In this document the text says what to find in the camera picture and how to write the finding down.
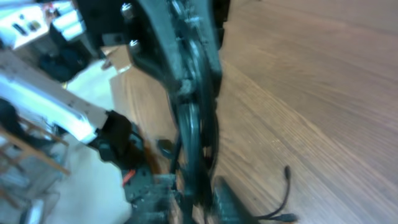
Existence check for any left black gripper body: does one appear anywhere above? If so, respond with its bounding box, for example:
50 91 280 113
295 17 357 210
77 0 230 59

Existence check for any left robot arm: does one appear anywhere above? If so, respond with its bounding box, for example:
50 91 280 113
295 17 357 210
1 0 230 169

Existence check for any black usb cable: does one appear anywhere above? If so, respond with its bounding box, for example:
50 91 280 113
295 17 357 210
157 40 299 224

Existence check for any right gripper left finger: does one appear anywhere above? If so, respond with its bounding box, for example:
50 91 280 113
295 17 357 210
124 174 178 224

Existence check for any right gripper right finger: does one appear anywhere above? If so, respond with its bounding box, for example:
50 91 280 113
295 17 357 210
213 176 259 224

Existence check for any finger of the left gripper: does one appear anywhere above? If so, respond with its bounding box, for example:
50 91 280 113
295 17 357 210
185 0 223 93
120 0 199 93

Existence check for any wooden chair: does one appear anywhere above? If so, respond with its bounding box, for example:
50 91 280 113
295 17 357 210
0 114 71 209

